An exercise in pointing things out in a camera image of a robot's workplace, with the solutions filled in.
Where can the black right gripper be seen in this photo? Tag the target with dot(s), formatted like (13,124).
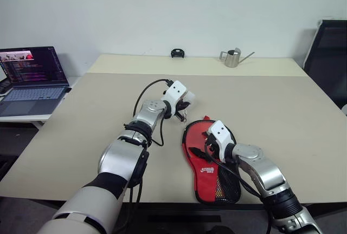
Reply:
(212,148)

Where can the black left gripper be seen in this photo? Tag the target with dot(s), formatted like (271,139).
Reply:
(179,109)

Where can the black red paddle case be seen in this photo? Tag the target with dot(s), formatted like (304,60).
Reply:
(203,179)

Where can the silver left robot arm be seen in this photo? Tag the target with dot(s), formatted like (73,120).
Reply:
(119,158)

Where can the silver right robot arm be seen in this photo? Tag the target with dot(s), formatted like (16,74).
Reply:
(260,169)

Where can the small black clip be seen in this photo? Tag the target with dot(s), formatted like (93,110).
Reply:
(178,53)

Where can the steel watering can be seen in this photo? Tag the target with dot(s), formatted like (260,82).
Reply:
(233,59)

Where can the black USB plug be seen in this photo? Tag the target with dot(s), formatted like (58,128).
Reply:
(68,90)

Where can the black office chair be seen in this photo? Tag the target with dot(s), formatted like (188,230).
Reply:
(328,58)

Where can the open dark laptop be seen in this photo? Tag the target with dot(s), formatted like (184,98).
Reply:
(32,93)

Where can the small black desk device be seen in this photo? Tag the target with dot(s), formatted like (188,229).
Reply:
(5,86)

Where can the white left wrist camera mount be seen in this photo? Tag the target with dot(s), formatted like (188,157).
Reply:
(176,90)

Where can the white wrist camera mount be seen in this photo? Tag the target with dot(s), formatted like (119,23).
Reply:
(221,131)
(176,90)

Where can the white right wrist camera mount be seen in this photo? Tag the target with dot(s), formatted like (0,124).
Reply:
(221,131)

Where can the black table frame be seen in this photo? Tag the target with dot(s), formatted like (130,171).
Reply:
(173,209)

